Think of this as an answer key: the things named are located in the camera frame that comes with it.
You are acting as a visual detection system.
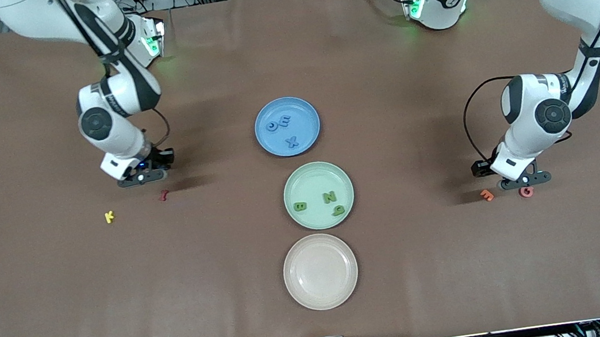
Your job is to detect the brown table cover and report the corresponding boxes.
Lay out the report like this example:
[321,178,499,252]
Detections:
[0,0,600,337]

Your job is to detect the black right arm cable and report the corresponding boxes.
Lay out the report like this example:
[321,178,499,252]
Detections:
[55,0,174,162]

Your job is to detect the blue plate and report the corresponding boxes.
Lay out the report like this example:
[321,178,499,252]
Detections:
[251,93,325,161]

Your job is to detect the pale pink plate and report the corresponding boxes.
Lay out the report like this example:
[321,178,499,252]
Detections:
[278,229,364,316]

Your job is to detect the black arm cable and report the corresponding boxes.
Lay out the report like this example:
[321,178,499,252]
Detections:
[447,0,600,166]
[55,0,174,162]

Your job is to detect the light green plate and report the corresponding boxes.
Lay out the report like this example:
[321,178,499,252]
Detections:
[279,157,359,235]

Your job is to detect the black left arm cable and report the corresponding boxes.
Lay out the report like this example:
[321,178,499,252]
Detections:
[447,0,600,166]

